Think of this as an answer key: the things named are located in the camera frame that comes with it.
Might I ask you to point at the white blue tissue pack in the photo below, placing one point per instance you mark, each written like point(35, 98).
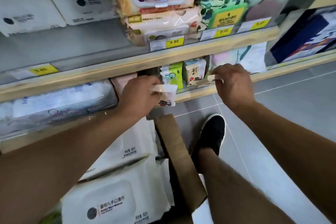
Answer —
point(52, 105)

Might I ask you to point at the person's right hand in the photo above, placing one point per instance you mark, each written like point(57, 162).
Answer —
point(235, 87)

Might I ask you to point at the wooden edged grey shelf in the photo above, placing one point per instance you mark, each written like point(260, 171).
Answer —
point(105, 72)

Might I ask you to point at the person's left forearm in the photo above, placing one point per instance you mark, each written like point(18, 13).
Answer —
point(52, 166)

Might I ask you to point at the person's right black shoe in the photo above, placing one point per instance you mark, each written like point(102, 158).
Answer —
point(211, 134)

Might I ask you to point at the pastel floral towel pack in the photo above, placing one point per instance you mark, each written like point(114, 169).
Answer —
point(225, 57)

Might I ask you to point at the white pastel towel pack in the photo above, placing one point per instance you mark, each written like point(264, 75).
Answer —
point(256, 58)

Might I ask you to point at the dark blue printed pack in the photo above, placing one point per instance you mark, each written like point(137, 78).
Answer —
point(302, 34)

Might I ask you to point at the person's left hand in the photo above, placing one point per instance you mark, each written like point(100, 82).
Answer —
point(139, 97)

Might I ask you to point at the person's white shorts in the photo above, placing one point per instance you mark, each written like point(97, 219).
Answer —
point(202, 205)

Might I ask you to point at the person's right forearm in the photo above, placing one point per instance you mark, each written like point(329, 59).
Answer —
point(302, 147)

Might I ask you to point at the yellow white price tag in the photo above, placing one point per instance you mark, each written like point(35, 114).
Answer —
point(166, 43)
point(216, 32)
point(39, 70)
point(254, 24)

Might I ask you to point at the brown cardboard box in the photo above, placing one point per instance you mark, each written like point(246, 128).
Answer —
point(181, 163)

